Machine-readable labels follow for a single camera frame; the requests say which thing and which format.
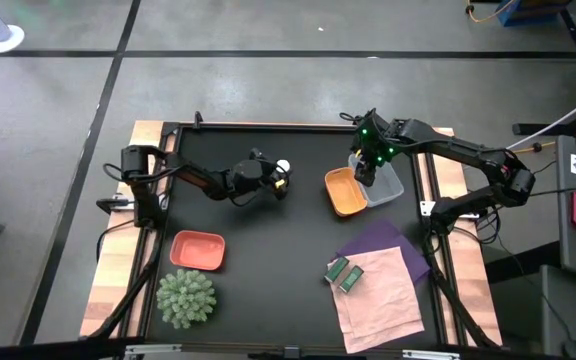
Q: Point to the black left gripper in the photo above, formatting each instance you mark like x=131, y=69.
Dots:
x=250, y=176

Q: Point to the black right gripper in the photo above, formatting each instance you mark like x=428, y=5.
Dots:
x=373, y=142

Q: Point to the green spice box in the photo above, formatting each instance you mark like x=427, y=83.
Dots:
x=351, y=279
x=336, y=270

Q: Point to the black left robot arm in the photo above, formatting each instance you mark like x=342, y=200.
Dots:
x=193, y=175

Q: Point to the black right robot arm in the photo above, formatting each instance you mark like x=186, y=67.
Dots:
x=468, y=150

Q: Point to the yellow tag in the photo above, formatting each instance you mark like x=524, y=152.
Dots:
x=279, y=184

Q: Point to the clear plastic bin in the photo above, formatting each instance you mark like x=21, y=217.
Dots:
x=388, y=187

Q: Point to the orange plastic bin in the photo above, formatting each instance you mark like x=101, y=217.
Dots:
x=344, y=192

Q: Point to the purple cloth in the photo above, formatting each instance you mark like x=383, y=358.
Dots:
x=373, y=240

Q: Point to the salmon plastic bin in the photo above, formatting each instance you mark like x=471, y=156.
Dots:
x=197, y=250

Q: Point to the pink cloth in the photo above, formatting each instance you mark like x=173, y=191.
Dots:
x=383, y=305

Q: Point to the green artificial plant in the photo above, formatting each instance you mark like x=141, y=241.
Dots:
x=186, y=299

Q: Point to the black diagonal support strut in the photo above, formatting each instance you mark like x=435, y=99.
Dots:
x=458, y=300
x=128, y=295

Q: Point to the wooden table side board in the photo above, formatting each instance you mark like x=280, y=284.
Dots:
x=118, y=260
x=478, y=290

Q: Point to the grey cabinet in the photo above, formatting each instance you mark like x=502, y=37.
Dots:
x=565, y=225

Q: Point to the blue box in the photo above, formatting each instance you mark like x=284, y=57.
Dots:
x=528, y=12

